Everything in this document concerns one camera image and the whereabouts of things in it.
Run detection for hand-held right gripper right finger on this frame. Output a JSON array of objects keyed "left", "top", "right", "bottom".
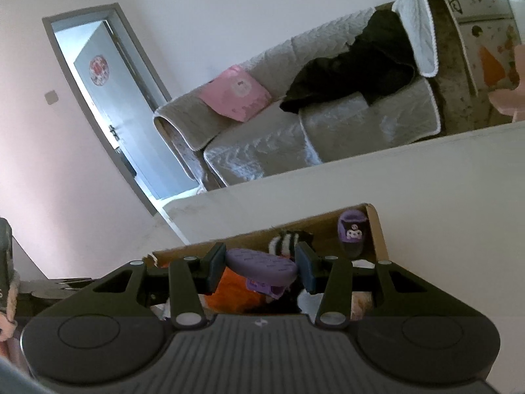
[{"left": 296, "top": 241, "right": 485, "bottom": 329}]

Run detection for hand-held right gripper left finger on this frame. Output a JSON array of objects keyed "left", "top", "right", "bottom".
[{"left": 39, "top": 242, "right": 227, "bottom": 329}]

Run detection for purple slipper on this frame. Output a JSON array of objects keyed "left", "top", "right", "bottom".
[
  {"left": 225, "top": 248, "right": 299, "bottom": 299},
  {"left": 337, "top": 210, "right": 368, "bottom": 259}
]

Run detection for cardboard box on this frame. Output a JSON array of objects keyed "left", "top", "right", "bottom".
[{"left": 141, "top": 203, "right": 388, "bottom": 321}]

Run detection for white desktop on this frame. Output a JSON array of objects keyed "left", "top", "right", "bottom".
[{"left": 12, "top": 121, "right": 525, "bottom": 394}]

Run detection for orange sock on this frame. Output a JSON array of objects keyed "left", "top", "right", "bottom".
[{"left": 203, "top": 267, "right": 288, "bottom": 315}]

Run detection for black white striped sock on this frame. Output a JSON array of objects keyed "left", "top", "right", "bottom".
[{"left": 267, "top": 230, "right": 314, "bottom": 257}]

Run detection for grey sofa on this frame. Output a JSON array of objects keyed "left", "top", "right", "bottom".
[{"left": 153, "top": 0, "right": 480, "bottom": 191}]

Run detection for white door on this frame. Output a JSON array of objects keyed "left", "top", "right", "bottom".
[{"left": 74, "top": 20, "right": 198, "bottom": 200}]

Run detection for pink cushion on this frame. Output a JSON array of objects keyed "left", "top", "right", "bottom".
[{"left": 198, "top": 65, "right": 272, "bottom": 122}]

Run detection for round red door decoration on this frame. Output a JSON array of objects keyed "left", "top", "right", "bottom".
[{"left": 89, "top": 54, "right": 111, "bottom": 87}]

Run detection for black clothing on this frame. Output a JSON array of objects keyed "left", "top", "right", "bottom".
[{"left": 280, "top": 8, "right": 419, "bottom": 115}]

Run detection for white quilted sofa cover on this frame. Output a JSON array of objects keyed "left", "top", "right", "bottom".
[{"left": 391, "top": 0, "right": 439, "bottom": 78}]

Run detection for pink stool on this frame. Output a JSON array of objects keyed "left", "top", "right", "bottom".
[{"left": 488, "top": 43, "right": 525, "bottom": 124}]

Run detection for grey door frame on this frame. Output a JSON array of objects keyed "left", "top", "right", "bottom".
[{"left": 42, "top": 3, "right": 173, "bottom": 216}]

